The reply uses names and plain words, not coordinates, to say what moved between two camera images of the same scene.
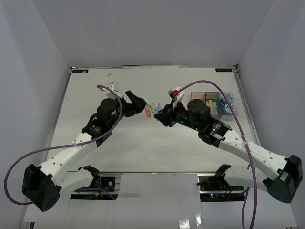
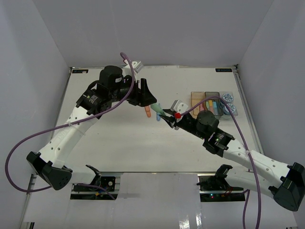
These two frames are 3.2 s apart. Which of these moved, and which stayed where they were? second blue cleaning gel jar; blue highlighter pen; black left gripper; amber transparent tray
Moved: black left gripper
Stayed: amber transparent tray; second blue cleaning gel jar; blue highlighter pen
